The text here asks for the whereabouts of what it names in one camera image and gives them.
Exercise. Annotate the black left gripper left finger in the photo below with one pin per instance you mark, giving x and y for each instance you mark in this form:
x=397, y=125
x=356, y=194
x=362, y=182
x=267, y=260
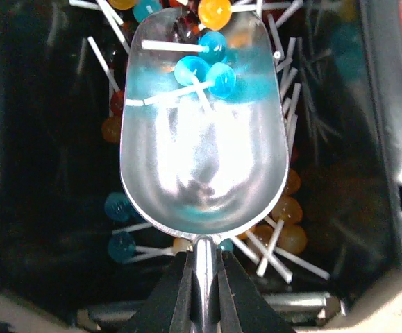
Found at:
x=168, y=308

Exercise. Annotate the silver metal scoop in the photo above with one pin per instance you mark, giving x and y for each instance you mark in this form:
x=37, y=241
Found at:
x=204, y=177

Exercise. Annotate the black candy tray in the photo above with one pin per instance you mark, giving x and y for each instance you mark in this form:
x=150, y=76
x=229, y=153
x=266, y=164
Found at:
x=328, y=255

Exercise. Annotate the orange lollipop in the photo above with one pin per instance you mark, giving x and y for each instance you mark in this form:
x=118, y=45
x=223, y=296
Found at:
x=215, y=15

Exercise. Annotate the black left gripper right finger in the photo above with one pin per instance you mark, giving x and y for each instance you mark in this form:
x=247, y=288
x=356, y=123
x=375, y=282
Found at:
x=241, y=306

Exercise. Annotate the blue lollipop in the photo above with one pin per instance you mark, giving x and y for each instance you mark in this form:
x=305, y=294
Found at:
x=221, y=81
x=211, y=47
x=191, y=71

